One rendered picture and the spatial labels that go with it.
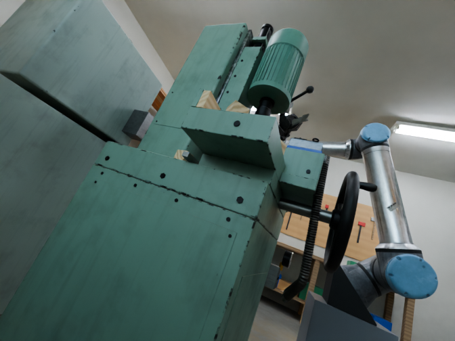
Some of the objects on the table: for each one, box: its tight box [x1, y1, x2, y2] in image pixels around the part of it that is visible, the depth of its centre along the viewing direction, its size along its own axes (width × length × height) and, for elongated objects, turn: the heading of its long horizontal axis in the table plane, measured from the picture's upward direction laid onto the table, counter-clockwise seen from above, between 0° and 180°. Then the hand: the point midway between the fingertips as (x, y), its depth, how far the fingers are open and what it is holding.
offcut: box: [225, 100, 250, 114], centre depth 50 cm, size 4×4×4 cm
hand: (298, 103), depth 94 cm, fingers open, 14 cm apart
